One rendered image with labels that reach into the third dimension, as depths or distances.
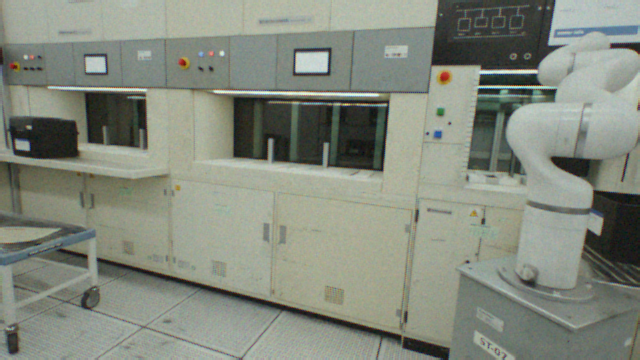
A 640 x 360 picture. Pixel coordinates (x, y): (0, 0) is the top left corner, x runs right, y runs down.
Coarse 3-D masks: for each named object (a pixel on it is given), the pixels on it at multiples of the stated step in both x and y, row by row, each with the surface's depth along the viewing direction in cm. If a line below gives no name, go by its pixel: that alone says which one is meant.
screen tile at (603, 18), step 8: (608, 0) 120; (616, 0) 119; (624, 0) 118; (632, 0) 118; (632, 8) 118; (600, 16) 121; (608, 16) 120; (616, 16) 120; (624, 16) 119; (632, 16) 118
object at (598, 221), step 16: (608, 192) 114; (592, 208) 107; (608, 208) 97; (624, 208) 91; (592, 224) 105; (608, 224) 96; (624, 224) 92; (592, 240) 104; (608, 240) 95; (624, 240) 92; (608, 256) 94; (624, 256) 93
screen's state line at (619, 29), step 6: (558, 30) 126; (564, 30) 125; (570, 30) 125; (576, 30) 124; (582, 30) 123; (588, 30) 123; (594, 30) 122; (600, 30) 122; (606, 30) 121; (612, 30) 121; (618, 30) 120; (624, 30) 119; (630, 30) 119; (636, 30) 118; (558, 36) 126; (564, 36) 125; (570, 36) 125; (576, 36) 124; (582, 36) 124
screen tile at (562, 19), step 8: (560, 0) 124; (568, 0) 124; (576, 0) 123; (584, 0) 122; (592, 0) 121; (592, 8) 122; (560, 16) 125; (568, 16) 124; (576, 16) 123; (584, 16) 123; (592, 16) 122; (560, 24) 125; (568, 24) 125
